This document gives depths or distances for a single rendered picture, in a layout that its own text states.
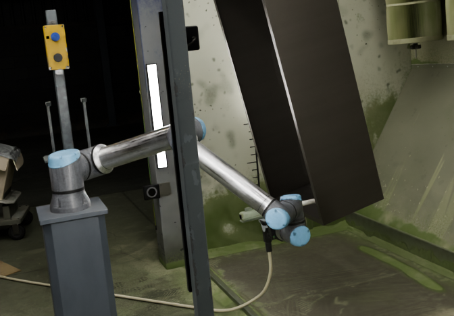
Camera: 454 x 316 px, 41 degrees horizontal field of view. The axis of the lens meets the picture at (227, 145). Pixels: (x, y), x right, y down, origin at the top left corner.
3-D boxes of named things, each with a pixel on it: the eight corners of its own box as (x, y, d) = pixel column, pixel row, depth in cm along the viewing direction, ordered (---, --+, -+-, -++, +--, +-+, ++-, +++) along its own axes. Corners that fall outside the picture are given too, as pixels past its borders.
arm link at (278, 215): (163, 119, 257) (292, 216, 238) (178, 115, 268) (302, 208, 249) (151, 141, 261) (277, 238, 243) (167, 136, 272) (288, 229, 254)
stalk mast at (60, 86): (89, 271, 390) (55, 10, 365) (90, 274, 384) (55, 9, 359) (80, 273, 388) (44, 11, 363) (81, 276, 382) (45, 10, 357)
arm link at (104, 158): (62, 155, 299) (186, 113, 264) (85, 149, 315) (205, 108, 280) (72, 185, 300) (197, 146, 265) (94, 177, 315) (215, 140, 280)
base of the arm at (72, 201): (51, 215, 278) (48, 194, 277) (48, 207, 296) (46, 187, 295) (93, 208, 285) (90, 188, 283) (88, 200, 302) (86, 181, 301)
